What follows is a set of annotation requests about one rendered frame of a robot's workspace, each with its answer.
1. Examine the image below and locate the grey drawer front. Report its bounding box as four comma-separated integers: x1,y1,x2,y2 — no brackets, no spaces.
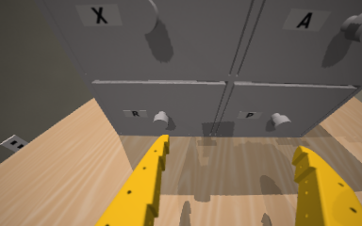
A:
92,80,225,135
44,0,252,75
238,0,362,80
215,82,353,136

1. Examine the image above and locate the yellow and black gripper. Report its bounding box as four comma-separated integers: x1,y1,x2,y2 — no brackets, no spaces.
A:
94,135,362,226

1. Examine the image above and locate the grey chest of drawers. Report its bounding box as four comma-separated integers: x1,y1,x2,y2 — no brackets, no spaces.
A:
34,0,362,137

